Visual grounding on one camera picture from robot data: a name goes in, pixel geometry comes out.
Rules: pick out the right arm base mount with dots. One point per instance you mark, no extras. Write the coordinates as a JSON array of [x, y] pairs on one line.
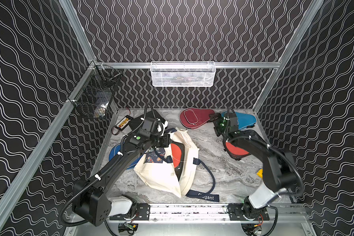
[[245, 212]]

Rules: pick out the yellow tape measure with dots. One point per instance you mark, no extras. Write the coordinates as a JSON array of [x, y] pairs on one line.
[[260, 173]]

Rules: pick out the black plastic case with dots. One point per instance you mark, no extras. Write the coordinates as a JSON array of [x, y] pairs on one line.
[[135, 123]]

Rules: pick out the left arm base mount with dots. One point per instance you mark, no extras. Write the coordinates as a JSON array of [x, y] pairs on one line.
[[138, 211]]

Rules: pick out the white mesh wall basket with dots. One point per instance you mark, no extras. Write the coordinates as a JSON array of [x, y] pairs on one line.
[[182, 74]]

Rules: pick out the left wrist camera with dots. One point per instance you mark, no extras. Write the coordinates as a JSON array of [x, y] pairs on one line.
[[163, 125]]

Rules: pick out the black wire wall basket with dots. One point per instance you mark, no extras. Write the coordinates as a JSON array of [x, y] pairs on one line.
[[95, 100]]

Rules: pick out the cream canvas tote bag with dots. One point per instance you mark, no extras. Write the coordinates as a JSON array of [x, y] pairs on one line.
[[156, 169]]

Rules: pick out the dark grey paddle case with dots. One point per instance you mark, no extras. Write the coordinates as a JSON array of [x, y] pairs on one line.
[[235, 153]]

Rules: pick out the teal paddle case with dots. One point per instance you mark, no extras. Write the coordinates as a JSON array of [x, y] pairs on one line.
[[236, 121]]

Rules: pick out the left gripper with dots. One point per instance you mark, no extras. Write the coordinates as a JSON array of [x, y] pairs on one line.
[[165, 140]]

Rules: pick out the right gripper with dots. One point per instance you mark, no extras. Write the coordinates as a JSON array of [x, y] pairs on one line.
[[217, 115]]

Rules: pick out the red paddle case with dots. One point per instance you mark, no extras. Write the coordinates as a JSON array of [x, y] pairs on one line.
[[193, 118]]

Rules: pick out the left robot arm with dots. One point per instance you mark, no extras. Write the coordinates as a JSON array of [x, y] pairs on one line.
[[89, 203]]

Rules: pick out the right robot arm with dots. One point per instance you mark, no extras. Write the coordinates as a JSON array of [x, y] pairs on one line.
[[280, 174]]

